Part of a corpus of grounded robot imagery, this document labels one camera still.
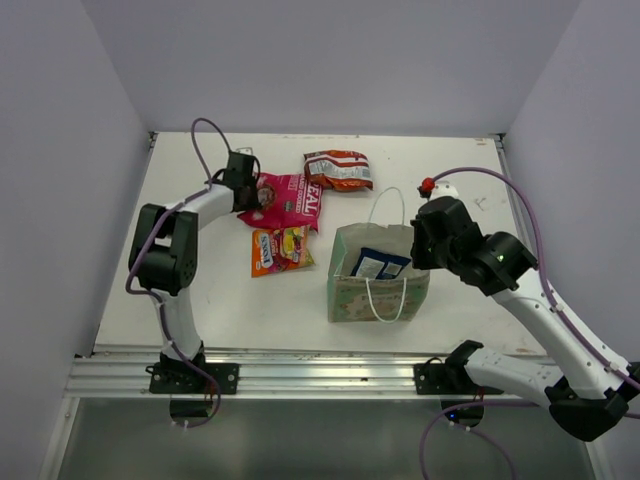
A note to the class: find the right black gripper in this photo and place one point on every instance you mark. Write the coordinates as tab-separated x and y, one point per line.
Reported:
419	259

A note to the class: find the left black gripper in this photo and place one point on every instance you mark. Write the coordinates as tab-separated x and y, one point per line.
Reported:
253	201

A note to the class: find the pink Real crisps bag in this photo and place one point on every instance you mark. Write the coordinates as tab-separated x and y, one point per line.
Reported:
288	200

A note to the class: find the blue Burts crisps bag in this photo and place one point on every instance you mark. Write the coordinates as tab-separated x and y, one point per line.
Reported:
378	265

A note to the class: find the green printed paper bag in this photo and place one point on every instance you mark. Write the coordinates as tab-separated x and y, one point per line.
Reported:
356	299

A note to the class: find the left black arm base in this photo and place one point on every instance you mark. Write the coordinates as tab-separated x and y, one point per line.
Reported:
179	379

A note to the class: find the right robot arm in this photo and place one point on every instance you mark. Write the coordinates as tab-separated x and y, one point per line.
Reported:
583	389

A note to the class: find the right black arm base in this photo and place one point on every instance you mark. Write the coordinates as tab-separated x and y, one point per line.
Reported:
438	377

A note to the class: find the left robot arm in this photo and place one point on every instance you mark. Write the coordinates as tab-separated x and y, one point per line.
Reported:
163	259

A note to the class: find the orange Fox's candy bag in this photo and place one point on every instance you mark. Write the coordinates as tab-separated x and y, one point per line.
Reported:
280	250

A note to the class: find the red orange snack bag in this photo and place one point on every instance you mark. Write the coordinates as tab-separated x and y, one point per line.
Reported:
339	170

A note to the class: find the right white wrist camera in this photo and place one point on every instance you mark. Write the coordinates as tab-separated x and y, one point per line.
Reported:
444	189

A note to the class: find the aluminium rail frame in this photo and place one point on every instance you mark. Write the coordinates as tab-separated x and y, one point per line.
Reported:
119	372

